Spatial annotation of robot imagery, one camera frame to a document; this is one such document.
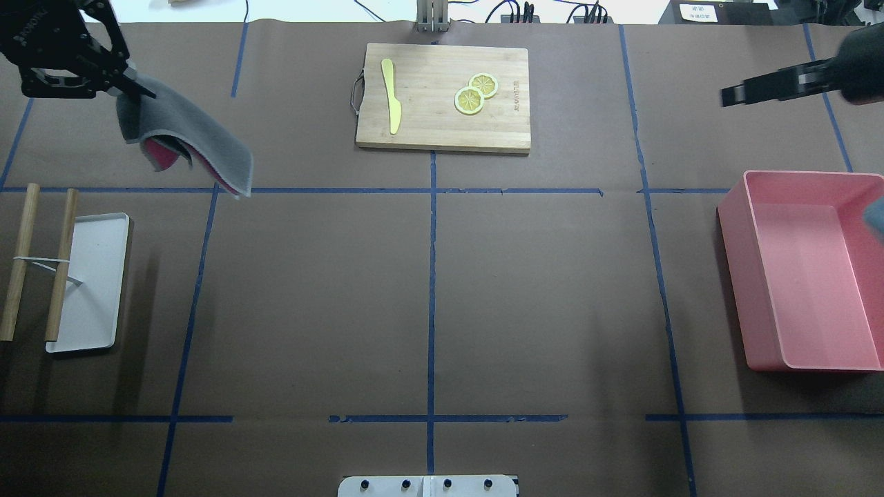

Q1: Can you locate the inner wooden rack bar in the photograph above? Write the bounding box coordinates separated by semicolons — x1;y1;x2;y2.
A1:
44;188;79;343

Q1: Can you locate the wooden rack bar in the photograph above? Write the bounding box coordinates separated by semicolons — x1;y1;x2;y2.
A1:
44;188;79;343
1;183;41;342

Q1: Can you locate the yellow plastic knife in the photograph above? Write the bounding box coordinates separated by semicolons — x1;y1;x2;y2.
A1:
380;59;402;135

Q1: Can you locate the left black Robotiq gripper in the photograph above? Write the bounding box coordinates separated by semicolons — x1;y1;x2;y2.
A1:
1;1;157;99

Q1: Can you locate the front lemon slice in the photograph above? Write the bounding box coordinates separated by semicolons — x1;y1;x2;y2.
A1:
452;86;486;115

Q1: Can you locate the outer wooden rack bar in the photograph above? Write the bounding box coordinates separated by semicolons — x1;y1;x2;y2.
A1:
1;183;41;342

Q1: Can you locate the aluminium profile post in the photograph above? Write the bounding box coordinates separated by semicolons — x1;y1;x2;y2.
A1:
414;0;451;32

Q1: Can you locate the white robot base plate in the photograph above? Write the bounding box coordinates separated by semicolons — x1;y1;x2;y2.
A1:
337;474;520;496

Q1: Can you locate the lemon slice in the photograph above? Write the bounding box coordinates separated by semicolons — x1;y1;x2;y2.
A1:
452;86;486;115
468;72;499;99

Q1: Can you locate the grey cleaning cloth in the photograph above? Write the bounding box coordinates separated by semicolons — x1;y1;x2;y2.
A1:
116;75;255;197

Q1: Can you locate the pink plastic bin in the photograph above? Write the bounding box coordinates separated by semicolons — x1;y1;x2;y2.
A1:
717;170;883;372

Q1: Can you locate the white rack base tray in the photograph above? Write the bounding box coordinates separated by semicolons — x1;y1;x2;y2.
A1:
45;212;131;353

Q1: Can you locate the bamboo cutting board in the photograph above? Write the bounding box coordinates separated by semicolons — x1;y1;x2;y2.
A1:
356;42;532;155

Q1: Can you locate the rear lemon slice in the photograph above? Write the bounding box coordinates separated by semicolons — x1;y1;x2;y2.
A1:
468;72;499;99

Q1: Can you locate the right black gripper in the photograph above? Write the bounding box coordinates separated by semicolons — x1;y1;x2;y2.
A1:
720;24;883;108

